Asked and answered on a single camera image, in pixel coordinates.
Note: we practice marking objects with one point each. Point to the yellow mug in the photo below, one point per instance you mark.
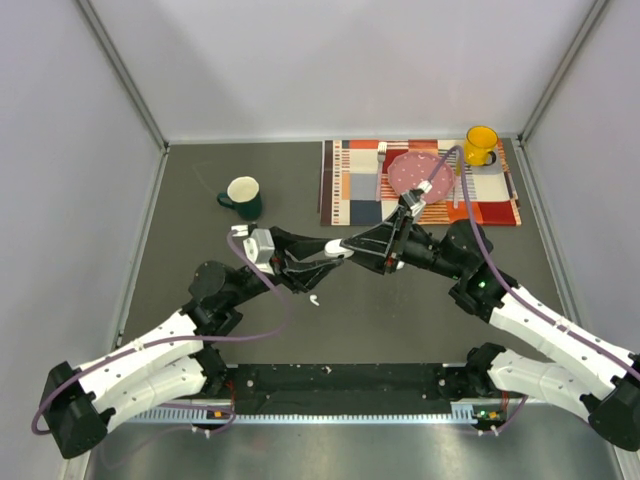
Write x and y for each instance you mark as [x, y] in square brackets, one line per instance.
[479, 146]

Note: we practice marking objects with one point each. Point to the small white earbud case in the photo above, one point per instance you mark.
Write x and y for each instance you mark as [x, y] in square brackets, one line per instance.
[334, 249]

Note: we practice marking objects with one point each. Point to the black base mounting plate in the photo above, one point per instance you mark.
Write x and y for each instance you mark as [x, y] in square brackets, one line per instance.
[348, 389]

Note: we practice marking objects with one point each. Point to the dark green mug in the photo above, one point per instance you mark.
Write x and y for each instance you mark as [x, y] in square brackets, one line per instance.
[244, 197]

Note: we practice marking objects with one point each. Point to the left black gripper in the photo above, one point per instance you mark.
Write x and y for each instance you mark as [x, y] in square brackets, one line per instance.
[297, 276]

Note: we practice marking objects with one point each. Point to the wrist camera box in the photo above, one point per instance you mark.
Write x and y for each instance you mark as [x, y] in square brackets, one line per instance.
[258, 246]
[414, 199]

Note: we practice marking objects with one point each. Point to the pink polka dot plate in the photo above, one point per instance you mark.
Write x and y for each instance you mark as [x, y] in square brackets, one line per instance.
[408, 170]

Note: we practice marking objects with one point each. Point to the pink handled fork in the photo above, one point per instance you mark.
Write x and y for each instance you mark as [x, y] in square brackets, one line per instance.
[381, 157]

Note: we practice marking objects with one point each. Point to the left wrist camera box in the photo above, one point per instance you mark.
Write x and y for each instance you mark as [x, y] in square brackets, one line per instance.
[258, 246]

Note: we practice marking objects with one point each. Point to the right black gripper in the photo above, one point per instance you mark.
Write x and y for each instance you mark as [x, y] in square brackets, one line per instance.
[371, 248]

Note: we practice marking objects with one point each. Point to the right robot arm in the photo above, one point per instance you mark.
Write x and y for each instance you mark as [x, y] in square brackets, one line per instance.
[585, 375]

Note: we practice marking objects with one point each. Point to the pink handled knife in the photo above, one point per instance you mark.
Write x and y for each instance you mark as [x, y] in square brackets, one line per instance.
[455, 194]

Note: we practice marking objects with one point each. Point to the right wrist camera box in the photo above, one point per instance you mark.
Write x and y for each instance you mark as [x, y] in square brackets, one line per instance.
[414, 199]

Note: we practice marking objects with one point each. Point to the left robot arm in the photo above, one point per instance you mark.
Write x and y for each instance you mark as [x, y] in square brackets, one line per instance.
[81, 405]

